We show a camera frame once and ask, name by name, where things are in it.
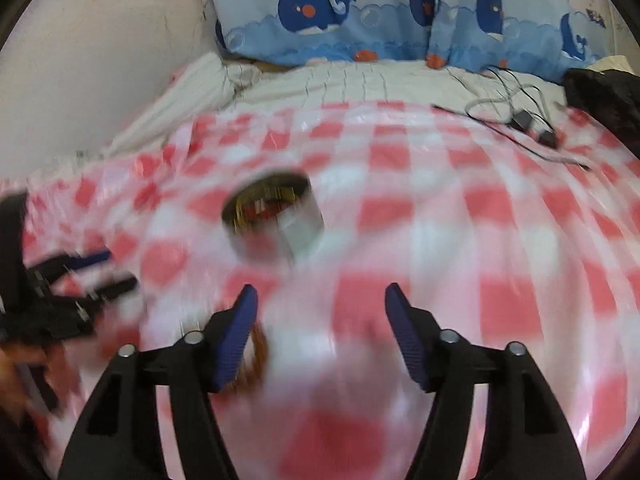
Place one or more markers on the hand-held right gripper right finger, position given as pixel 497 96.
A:
pixel 407 335

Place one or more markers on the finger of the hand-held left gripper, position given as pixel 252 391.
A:
pixel 117 287
pixel 92 258

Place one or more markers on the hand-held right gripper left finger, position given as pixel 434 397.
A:
pixel 235 340

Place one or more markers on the silver round tin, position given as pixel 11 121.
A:
pixel 300 230

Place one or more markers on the red checkered plastic cloth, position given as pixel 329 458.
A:
pixel 400 220

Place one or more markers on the small black plug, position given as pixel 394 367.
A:
pixel 548 139

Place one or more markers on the black charger adapter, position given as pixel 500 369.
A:
pixel 522 121

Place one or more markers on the white striped blanket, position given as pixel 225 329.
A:
pixel 350 85

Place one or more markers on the black garment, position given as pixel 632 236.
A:
pixel 605 100

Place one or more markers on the blue whale print pillow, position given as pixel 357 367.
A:
pixel 325 10
pixel 525 25

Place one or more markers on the cream cloth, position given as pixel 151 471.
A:
pixel 612 63

